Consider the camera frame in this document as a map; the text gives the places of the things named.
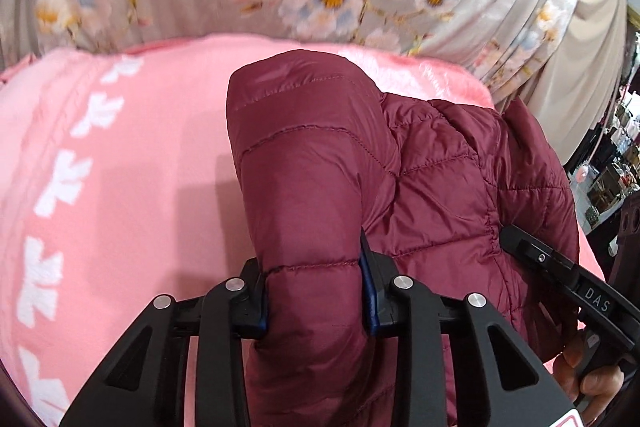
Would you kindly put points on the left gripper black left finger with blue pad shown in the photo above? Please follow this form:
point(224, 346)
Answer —
point(142, 379)

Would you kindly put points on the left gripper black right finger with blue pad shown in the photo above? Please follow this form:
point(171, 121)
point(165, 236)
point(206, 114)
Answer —
point(499, 379)

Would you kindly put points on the maroon quilted puffer jacket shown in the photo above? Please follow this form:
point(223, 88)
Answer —
point(326, 162)

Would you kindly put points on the person's right hand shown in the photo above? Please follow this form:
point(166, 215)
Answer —
point(599, 386)

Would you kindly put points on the pink fleece blanket white bows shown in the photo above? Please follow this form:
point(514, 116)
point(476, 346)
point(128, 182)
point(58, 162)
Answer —
point(117, 184)

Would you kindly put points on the beige hanging cloth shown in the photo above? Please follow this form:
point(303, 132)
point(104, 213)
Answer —
point(572, 90)

